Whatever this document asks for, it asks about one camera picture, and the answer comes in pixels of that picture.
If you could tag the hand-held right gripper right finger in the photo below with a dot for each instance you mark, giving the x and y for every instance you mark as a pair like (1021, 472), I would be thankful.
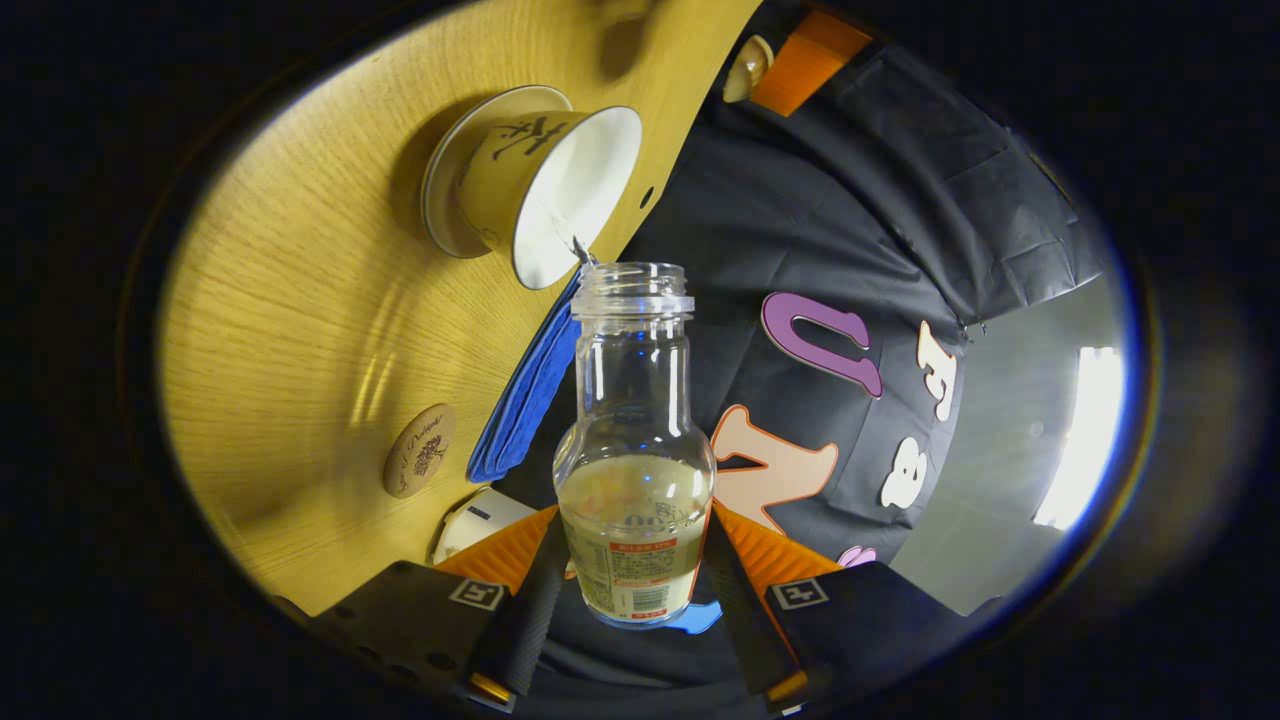
(745, 630)

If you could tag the clear plastic water bottle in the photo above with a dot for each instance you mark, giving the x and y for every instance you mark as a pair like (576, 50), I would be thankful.
(635, 500)

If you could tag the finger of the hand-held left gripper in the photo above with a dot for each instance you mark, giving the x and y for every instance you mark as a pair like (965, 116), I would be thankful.
(810, 60)

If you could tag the round wooden coaster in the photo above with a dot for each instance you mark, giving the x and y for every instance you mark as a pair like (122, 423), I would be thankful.
(420, 450)

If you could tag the blue folded towel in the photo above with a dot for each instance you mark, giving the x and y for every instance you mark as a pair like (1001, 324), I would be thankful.
(530, 390)

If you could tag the white ceramic saucer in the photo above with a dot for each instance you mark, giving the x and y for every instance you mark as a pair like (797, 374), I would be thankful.
(440, 200)

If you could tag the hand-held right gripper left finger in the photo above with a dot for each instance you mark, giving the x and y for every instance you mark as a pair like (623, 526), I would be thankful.
(530, 620)

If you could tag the white toaster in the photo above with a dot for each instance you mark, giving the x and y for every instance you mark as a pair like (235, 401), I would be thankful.
(480, 520)

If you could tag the yellow ceramic teacup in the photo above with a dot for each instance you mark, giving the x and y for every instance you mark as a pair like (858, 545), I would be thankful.
(500, 170)

